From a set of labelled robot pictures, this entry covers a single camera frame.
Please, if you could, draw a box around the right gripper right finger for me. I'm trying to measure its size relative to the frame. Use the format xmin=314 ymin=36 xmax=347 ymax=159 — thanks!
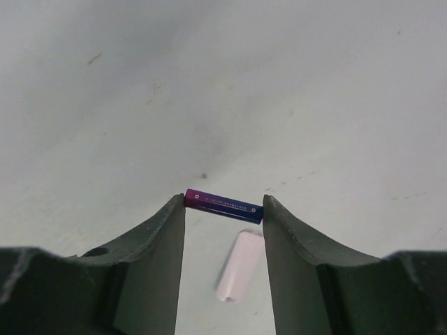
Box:
xmin=263 ymin=195 xmax=446 ymax=334

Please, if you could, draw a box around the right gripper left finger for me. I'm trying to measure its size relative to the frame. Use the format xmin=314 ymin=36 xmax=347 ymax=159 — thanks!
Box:
xmin=1 ymin=195 xmax=186 ymax=334

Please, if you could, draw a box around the white battery cover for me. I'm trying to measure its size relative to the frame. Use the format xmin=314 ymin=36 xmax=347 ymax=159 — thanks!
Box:
xmin=215 ymin=229 xmax=264 ymax=303

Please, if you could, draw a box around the blue battery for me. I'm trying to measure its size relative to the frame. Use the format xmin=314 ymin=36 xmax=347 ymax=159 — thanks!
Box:
xmin=184 ymin=189 xmax=263 ymax=225

